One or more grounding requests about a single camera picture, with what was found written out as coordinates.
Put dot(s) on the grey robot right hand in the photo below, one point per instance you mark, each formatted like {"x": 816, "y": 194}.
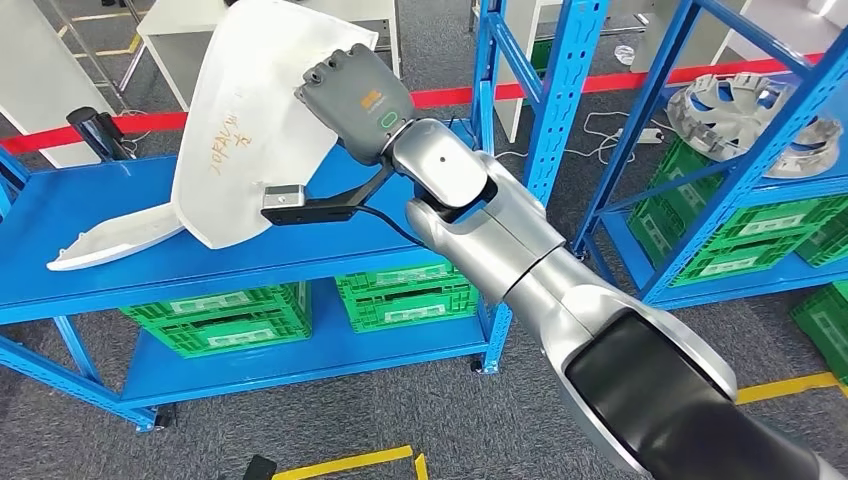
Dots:
{"x": 361, "y": 106}

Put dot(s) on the white part with handwriting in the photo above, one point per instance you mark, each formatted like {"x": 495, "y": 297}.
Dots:
{"x": 252, "y": 132}

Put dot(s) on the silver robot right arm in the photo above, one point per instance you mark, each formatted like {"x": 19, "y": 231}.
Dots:
{"x": 503, "y": 225}

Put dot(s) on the long white plastic part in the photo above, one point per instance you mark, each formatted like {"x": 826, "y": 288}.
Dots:
{"x": 112, "y": 242}

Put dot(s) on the blue metal shelf rack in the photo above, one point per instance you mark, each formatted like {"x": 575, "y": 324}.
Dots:
{"x": 79, "y": 199}
{"x": 738, "y": 199}

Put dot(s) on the crumpled clear plastic wrap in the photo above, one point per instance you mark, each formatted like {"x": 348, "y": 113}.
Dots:
{"x": 625, "y": 55}

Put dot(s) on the white power strip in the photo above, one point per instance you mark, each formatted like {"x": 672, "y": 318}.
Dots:
{"x": 641, "y": 136}

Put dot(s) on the white panel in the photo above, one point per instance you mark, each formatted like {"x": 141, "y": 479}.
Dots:
{"x": 46, "y": 79}

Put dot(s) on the red barrier belt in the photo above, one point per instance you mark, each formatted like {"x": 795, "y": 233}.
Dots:
{"x": 696, "y": 73}

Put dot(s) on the silver wheel hub cover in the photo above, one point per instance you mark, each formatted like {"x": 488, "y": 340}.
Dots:
{"x": 818, "y": 149}
{"x": 702, "y": 112}

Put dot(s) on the yellow floor tape square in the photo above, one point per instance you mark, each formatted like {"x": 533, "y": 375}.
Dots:
{"x": 344, "y": 462}
{"x": 788, "y": 387}

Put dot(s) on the white cabinet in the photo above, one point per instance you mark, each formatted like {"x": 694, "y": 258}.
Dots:
{"x": 762, "y": 26}

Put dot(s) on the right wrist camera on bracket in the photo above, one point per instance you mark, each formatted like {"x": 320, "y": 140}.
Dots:
{"x": 285, "y": 197}

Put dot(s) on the chrome metal frame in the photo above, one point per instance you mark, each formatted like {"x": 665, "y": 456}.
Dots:
{"x": 129, "y": 60}

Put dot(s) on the black stanchion post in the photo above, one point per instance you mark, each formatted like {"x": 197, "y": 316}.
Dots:
{"x": 99, "y": 132}

